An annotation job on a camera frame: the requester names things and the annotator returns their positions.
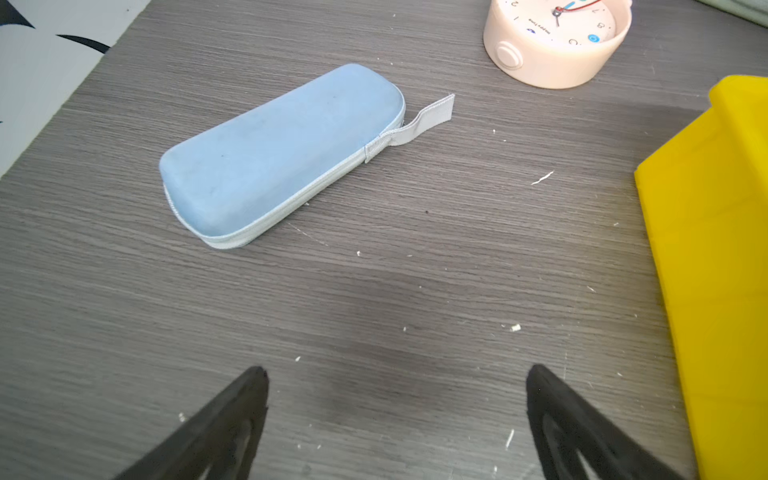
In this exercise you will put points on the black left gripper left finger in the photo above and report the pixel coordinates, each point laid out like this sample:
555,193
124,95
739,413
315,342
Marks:
219,442

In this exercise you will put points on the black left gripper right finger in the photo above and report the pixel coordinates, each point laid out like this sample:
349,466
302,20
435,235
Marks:
568,430

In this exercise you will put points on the pink round alarm clock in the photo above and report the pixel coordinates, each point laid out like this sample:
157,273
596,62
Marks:
555,44

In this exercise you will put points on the yellow plastic bin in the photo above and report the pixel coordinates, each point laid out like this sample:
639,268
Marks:
704,201

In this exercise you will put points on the green glasses case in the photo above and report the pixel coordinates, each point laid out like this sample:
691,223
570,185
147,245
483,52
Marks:
755,11

